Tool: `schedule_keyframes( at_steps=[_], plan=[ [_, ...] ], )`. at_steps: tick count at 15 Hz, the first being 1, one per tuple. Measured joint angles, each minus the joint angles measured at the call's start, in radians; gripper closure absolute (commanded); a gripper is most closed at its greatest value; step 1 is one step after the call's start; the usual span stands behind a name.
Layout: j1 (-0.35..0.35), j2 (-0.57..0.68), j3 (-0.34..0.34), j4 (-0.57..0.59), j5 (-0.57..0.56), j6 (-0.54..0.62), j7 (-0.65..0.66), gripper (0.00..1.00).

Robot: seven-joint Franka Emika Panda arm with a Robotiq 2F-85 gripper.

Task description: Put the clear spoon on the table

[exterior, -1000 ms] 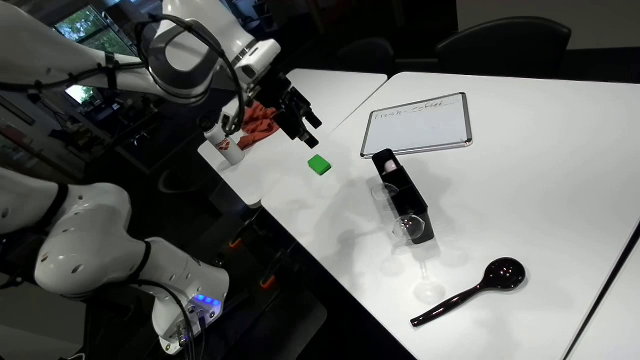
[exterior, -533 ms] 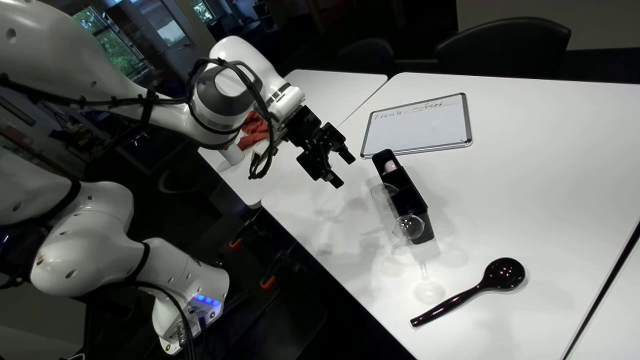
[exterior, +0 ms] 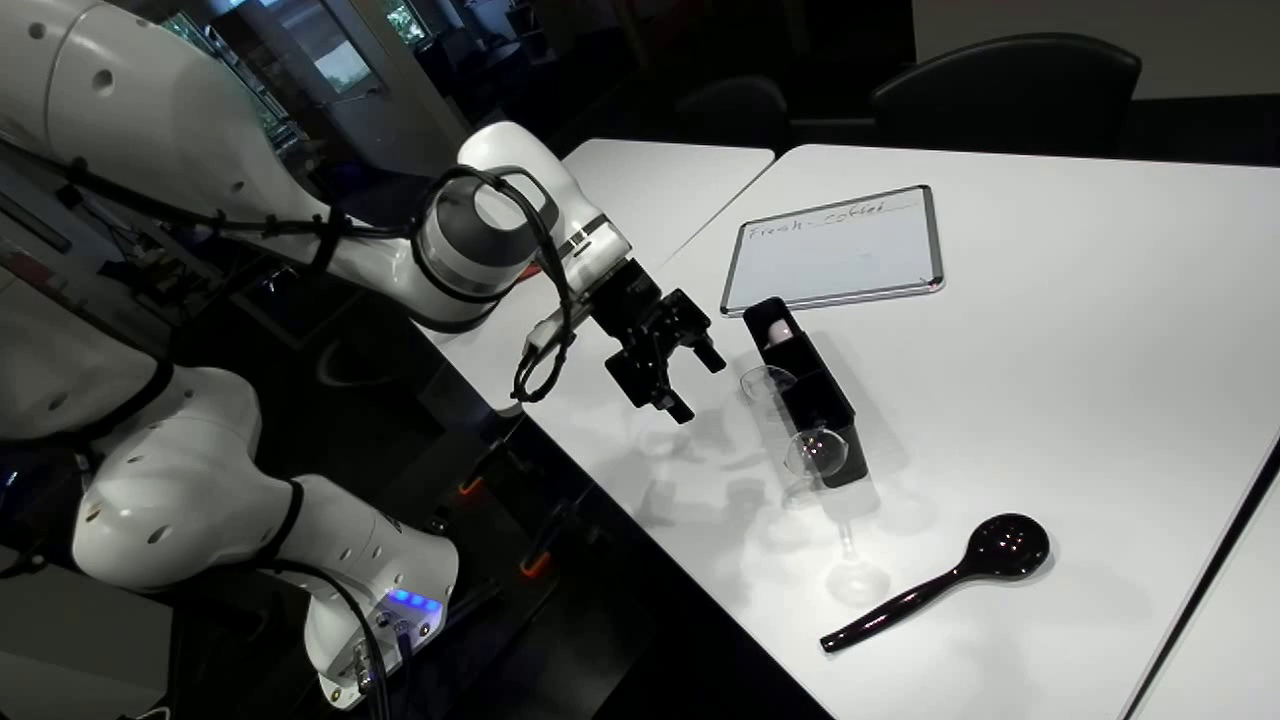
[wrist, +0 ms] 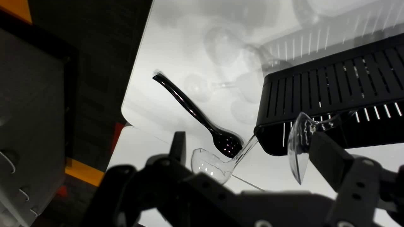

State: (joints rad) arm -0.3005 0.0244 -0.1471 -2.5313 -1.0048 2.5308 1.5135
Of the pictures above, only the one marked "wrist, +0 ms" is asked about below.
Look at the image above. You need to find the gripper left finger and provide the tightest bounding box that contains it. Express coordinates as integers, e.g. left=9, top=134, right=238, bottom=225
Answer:
left=82, top=131, right=244, bottom=227

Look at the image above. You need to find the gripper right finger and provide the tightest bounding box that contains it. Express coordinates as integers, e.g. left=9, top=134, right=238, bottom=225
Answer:
left=309, top=131, right=404, bottom=227

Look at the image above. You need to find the clear plastic spoon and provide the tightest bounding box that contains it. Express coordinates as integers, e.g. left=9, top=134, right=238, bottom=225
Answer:
left=287, top=111, right=355, bottom=185
left=191, top=135, right=259, bottom=185

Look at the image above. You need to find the black plastic spoon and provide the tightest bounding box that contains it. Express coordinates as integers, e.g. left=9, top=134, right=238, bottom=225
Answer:
left=153, top=73, right=244, bottom=159

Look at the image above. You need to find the black slotted plastic basket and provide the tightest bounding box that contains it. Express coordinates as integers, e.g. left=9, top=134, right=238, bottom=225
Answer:
left=254, top=33, right=404, bottom=157

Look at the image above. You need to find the grey drawer cabinet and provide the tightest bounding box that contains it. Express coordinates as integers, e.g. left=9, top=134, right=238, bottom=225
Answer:
left=0, top=27, right=69, bottom=227

